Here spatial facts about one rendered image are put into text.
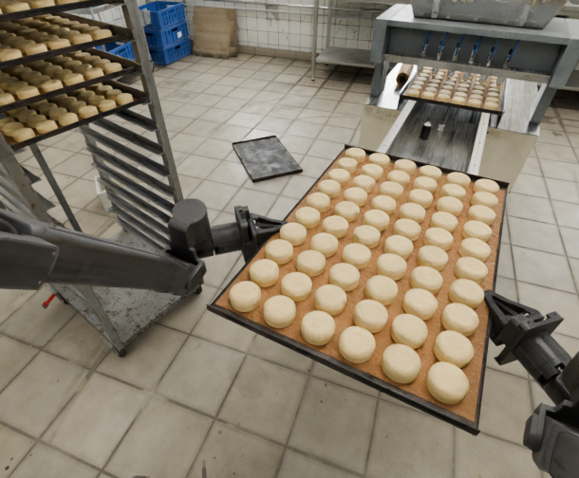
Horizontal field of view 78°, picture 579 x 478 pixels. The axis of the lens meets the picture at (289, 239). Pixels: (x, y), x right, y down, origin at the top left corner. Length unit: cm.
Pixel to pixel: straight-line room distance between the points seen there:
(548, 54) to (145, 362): 203
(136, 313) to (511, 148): 177
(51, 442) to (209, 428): 59
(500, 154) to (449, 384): 138
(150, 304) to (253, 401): 64
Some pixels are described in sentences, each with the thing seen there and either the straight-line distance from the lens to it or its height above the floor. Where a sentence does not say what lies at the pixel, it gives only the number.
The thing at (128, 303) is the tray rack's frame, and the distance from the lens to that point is 185.
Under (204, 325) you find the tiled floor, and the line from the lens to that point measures 185.
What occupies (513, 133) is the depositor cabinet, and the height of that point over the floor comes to 83.
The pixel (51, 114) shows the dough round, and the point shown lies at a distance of 130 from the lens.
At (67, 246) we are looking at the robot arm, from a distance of 42.
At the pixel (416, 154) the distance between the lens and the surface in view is 142.
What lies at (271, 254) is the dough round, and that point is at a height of 105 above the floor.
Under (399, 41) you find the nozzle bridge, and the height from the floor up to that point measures 109.
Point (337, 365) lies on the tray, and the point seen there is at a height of 105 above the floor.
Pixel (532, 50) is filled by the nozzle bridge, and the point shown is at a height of 111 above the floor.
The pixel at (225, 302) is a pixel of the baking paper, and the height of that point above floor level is 103.
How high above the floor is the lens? 150
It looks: 43 degrees down
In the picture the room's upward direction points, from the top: straight up
